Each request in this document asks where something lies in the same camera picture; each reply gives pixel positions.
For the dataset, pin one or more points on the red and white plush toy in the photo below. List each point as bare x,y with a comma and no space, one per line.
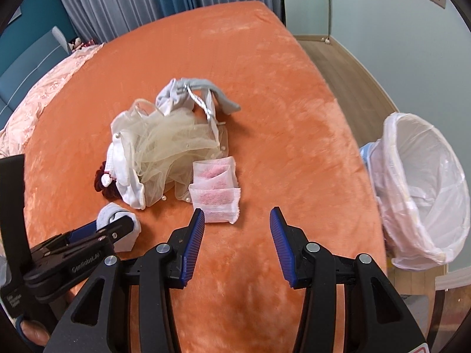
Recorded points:
79,43

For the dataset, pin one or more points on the pink patterned quilt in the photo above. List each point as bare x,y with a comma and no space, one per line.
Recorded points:
40,92

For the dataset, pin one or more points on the dark red scrunchie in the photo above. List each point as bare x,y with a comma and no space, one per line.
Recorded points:
105,187

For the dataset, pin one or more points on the cream tulle fabric with pearls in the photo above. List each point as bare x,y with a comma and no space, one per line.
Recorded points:
165,143

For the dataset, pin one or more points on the white and grey sock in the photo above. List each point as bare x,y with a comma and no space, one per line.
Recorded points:
173,97

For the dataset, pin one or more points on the light blue plastic bag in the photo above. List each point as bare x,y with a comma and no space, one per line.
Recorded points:
368,154

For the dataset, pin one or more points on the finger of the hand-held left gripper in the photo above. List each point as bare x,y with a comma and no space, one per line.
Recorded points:
82,233
110,233

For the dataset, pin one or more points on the orange plush blanket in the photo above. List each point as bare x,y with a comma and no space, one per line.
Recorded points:
276,99

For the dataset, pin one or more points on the blue padded headboard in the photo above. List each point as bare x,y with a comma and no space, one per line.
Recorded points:
33,59

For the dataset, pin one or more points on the white plastic bag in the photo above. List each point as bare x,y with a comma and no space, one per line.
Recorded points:
419,191

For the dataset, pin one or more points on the white sachet with pink filling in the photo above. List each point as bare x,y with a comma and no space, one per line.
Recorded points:
215,202
213,172

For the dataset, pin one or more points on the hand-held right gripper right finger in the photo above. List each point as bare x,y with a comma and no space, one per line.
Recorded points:
281,242

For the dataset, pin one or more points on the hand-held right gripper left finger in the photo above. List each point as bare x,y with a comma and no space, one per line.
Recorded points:
194,242

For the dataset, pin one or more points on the blue slipper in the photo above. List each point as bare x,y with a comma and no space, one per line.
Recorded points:
22,332

